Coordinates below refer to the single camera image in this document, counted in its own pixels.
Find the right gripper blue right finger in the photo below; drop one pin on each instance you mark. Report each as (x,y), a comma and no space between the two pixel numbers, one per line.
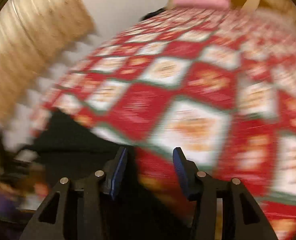
(242,216)

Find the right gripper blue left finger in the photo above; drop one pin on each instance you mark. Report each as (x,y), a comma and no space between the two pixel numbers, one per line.
(72,209)

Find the black pants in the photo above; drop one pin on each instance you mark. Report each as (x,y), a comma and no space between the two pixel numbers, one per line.
(67,149)

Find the red patchwork teddy bedspread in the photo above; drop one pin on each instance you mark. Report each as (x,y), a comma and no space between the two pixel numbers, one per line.
(221,85)

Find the black item beside bed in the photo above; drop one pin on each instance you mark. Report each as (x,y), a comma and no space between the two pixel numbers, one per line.
(153,14)

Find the beige curtain on side wall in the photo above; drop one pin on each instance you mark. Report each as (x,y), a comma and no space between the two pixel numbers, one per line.
(32,34)

